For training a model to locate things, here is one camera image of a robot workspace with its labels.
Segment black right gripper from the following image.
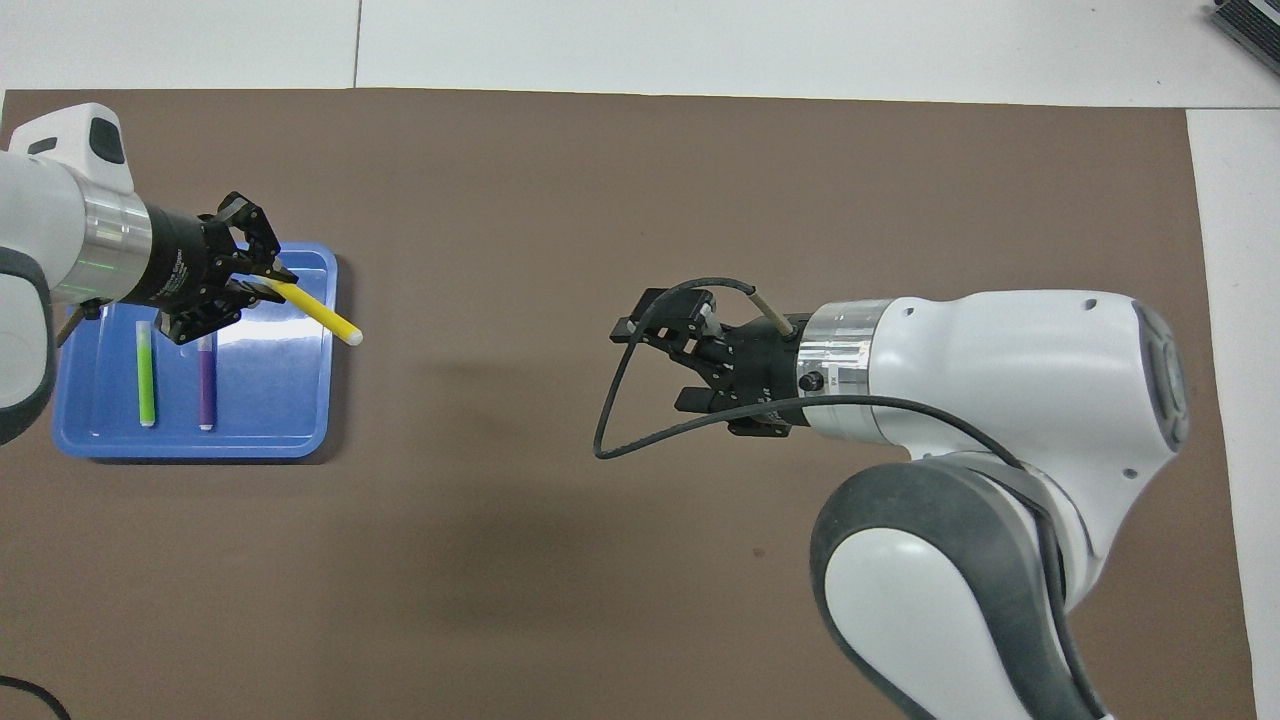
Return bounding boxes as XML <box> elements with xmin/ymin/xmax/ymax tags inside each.
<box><xmin>610</xmin><ymin>288</ymin><xmax>819</xmax><ymax>438</ymax></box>

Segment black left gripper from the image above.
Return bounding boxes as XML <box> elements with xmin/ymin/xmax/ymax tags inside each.
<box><xmin>125</xmin><ymin>192</ymin><xmax>299</xmax><ymax>346</ymax></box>

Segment yellow pen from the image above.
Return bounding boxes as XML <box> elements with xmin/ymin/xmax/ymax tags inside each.
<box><xmin>265</xmin><ymin>280</ymin><xmax>363</xmax><ymax>347</ymax></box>

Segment purple pen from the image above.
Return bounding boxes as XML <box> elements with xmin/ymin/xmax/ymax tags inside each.
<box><xmin>196</xmin><ymin>335</ymin><xmax>218</xmax><ymax>433</ymax></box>

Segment green pen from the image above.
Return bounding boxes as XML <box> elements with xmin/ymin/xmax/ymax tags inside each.
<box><xmin>135</xmin><ymin>320</ymin><xmax>158</xmax><ymax>428</ymax></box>

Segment blue plastic tray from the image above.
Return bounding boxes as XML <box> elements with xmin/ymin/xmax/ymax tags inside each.
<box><xmin>52</xmin><ymin>242</ymin><xmax>339</xmax><ymax>461</ymax></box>

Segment brown table mat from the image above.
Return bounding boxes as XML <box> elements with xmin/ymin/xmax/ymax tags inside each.
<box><xmin>0</xmin><ymin>88</ymin><xmax>1259</xmax><ymax>720</ymax></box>

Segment gray ribbed device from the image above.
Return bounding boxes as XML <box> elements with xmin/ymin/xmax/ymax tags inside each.
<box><xmin>1208</xmin><ymin>0</ymin><xmax>1280</xmax><ymax>73</ymax></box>

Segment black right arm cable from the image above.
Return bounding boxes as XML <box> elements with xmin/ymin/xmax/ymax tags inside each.
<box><xmin>593</xmin><ymin>277</ymin><xmax>1113</xmax><ymax>720</ymax></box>

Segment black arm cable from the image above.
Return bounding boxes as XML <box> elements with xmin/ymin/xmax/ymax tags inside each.
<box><xmin>55</xmin><ymin>300</ymin><xmax>101</xmax><ymax>349</ymax></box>
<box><xmin>593</xmin><ymin>277</ymin><xmax>1113</xmax><ymax>720</ymax></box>

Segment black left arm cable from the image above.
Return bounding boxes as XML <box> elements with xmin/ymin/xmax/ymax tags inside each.
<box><xmin>55</xmin><ymin>300</ymin><xmax>101</xmax><ymax>349</ymax></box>

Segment thin black floor cable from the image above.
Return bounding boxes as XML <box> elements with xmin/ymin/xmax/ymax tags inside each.
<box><xmin>0</xmin><ymin>675</ymin><xmax>73</xmax><ymax>720</ymax></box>

